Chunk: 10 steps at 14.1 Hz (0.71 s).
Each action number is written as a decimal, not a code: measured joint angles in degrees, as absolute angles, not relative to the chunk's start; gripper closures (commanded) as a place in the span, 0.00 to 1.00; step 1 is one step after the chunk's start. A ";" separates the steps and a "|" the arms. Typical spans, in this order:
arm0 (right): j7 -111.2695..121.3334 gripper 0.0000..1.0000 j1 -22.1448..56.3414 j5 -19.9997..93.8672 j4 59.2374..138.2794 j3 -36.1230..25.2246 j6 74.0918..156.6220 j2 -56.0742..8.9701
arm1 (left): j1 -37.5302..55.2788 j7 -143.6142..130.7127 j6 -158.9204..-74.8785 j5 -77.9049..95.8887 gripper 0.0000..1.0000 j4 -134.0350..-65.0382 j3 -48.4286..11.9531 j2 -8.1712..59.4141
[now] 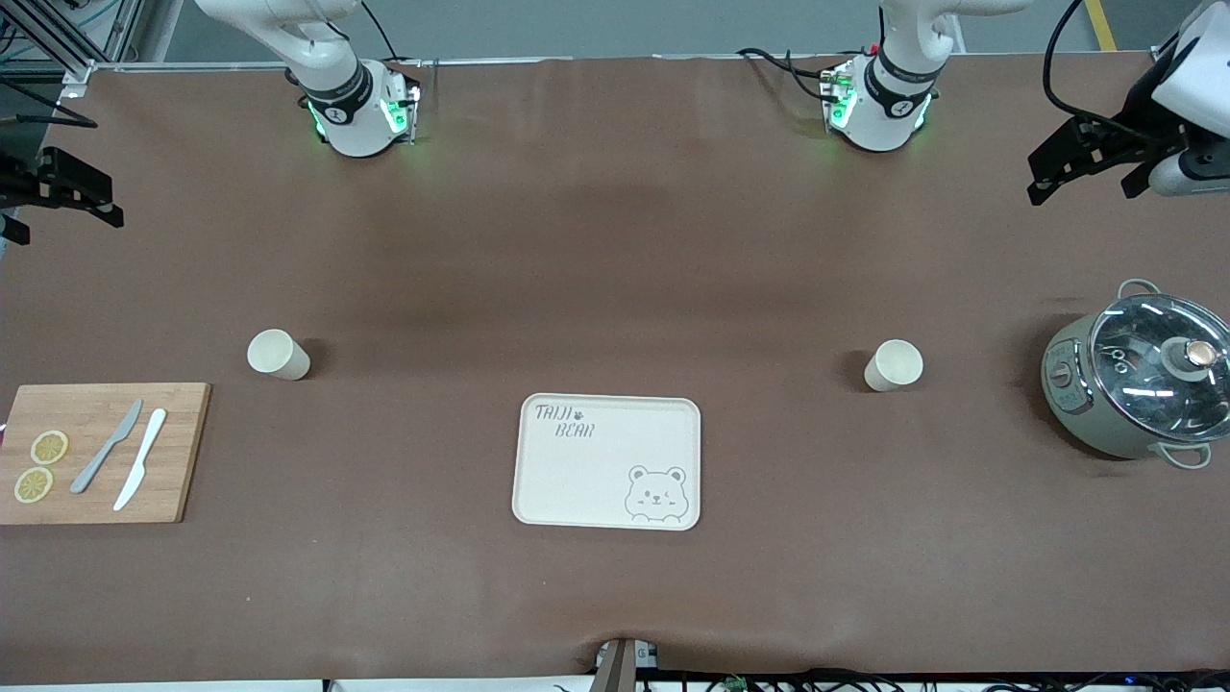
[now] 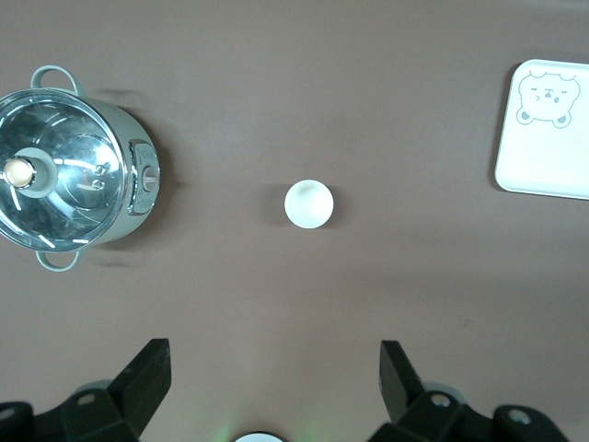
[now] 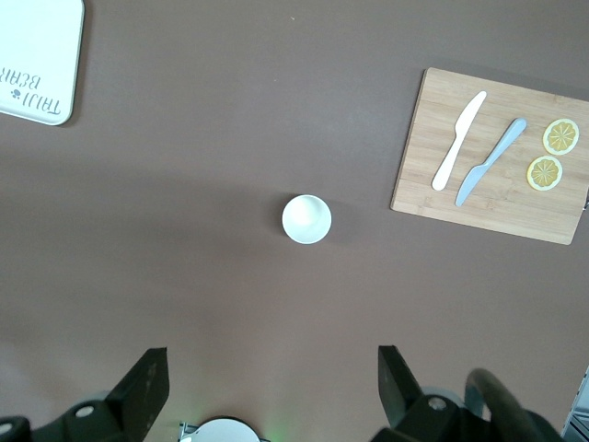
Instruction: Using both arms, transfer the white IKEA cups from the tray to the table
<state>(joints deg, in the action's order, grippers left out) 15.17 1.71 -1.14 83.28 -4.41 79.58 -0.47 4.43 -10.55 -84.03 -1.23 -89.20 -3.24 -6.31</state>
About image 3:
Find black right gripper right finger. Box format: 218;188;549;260
372;344;565;442

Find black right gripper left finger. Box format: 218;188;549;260
0;347;170;442

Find white plastic cup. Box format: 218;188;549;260
281;193;333;245

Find brown table cover sheet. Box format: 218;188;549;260
0;0;589;442

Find bamboo cutting board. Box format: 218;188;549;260
389;66;589;246

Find grey plastic knife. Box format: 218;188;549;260
455;117;528;207

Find white plastic knife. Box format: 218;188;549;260
431;90;488;192

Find yellow lemon slice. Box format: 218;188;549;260
525;155;564;192
542;118;581;157

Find cream tray with bear print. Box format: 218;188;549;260
0;0;87;126

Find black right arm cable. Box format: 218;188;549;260
463;367;560;442

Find aluminium frame profile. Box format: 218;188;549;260
563;366;589;442

